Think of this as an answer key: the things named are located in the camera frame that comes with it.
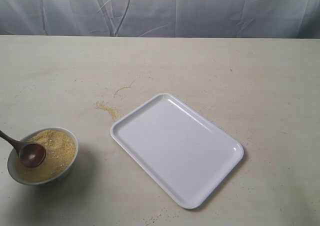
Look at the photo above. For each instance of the brown wooden spoon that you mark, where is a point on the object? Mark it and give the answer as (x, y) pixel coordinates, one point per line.
(30, 154)

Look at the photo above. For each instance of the tan granular powder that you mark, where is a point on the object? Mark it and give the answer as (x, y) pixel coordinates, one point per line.
(60, 152)

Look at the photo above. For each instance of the spilled yellow grain pile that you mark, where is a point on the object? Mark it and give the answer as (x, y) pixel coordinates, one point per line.
(112, 111)

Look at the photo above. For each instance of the white rectangular plastic tray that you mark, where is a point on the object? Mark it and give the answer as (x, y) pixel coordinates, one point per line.
(183, 152)

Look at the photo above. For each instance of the white bowl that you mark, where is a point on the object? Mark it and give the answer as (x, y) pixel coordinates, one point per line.
(13, 155)

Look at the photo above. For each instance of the white wrinkled backdrop curtain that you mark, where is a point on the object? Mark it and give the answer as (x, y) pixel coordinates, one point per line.
(162, 18)

